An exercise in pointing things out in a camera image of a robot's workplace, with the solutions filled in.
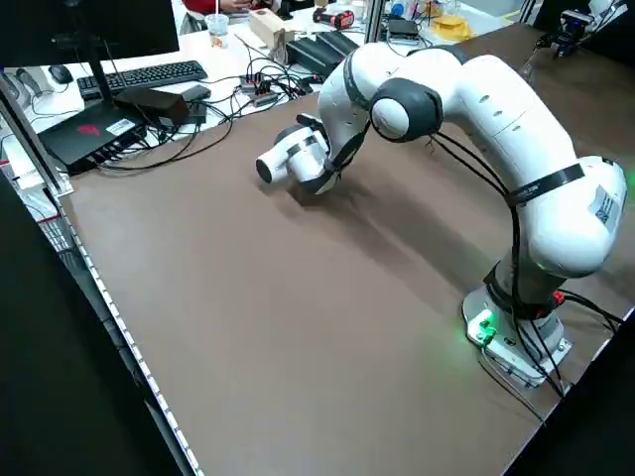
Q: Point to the grey handheld controller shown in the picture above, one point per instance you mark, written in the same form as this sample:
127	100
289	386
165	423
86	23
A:
30	84

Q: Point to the black keyboard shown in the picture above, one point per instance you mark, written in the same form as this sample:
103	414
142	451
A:
144	77

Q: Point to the yellow fabric bag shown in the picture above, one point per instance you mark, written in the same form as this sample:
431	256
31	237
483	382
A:
449	26

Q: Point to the black flat box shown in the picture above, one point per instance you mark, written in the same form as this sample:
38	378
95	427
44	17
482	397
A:
403	29

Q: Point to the clear plastic cup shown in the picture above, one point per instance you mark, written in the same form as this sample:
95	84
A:
217	32

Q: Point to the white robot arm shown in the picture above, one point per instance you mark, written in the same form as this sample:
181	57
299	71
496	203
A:
496	124
602	7

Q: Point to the person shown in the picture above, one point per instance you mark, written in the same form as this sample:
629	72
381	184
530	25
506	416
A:
198	4

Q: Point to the aluminium frame post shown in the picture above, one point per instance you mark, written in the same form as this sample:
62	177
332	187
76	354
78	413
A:
374	22
30	144

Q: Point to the black computer monitor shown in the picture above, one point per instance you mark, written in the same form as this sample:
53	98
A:
74	25

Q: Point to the red black power tool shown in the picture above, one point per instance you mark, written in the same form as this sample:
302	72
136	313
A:
337	19

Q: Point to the black computer mouse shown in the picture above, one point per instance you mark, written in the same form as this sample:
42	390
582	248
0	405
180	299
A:
60	73

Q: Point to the usb hub with red plugs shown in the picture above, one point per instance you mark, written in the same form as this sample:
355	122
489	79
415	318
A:
260	94

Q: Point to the aluminium table edge rail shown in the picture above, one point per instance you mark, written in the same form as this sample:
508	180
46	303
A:
124	342

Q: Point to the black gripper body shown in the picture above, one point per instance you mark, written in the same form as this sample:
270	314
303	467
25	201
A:
571	35

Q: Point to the black rectangular box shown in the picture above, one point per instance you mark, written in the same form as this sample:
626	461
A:
154	106

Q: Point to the black computer with red logo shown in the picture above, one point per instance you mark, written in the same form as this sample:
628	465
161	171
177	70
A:
84	134

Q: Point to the black wedge blocks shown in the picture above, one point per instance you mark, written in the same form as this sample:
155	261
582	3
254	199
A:
317	52

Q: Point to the white desk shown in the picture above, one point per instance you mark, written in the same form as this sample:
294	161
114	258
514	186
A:
218	59

